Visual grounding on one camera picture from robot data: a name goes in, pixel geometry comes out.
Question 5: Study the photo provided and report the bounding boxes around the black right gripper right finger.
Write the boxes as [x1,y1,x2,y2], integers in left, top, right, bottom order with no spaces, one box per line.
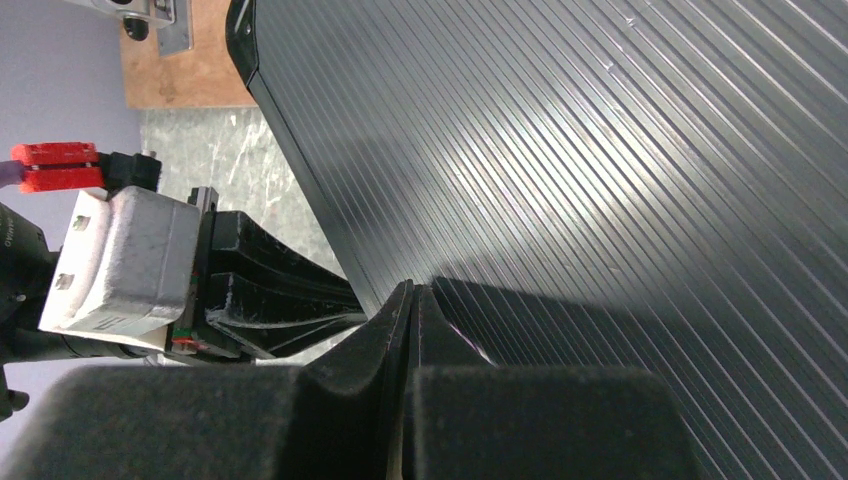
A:
[401,286,701,479]

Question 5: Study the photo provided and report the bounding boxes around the wooden board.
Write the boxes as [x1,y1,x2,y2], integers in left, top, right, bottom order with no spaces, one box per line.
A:
[120,1,256,110]

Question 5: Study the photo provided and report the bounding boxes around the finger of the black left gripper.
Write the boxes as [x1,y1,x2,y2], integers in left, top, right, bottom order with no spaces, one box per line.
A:
[204,273,367,360]
[209,211,358,308]

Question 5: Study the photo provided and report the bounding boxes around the black poker set case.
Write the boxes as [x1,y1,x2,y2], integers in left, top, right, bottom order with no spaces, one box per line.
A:
[226,1,847,479]

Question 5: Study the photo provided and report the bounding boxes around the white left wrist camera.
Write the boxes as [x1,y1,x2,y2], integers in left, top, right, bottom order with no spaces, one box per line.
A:
[39,186,201,352]

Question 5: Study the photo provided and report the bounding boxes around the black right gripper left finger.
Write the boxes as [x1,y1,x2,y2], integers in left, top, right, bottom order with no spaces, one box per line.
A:
[1,281,414,479]

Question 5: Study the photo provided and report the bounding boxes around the grey metal stand bracket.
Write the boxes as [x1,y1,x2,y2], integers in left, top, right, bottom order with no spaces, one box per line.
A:
[71,0,194,57]

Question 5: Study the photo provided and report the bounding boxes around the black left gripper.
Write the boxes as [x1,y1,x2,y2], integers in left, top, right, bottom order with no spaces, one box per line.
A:
[0,152,220,425]

